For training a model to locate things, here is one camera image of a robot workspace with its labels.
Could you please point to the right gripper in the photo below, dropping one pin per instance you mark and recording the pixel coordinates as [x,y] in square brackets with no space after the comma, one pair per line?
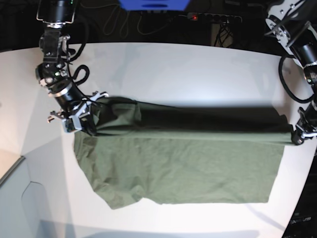
[75,107]

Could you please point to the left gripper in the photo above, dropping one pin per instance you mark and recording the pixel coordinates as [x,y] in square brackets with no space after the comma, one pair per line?
[306,127]

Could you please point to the green t-shirt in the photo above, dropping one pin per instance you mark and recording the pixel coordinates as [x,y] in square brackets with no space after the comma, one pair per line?
[176,155]

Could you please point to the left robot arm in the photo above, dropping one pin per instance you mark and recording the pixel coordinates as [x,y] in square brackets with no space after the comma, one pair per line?
[290,22]

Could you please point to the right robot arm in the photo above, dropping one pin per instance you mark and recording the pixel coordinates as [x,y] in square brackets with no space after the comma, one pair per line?
[54,72]

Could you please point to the black power strip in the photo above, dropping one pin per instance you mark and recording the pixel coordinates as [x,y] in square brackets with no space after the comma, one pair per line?
[214,18]

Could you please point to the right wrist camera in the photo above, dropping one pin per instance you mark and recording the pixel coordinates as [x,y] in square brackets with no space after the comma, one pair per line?
[71,124]

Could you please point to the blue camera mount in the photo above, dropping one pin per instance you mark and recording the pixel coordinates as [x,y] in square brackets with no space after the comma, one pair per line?
[142,5]

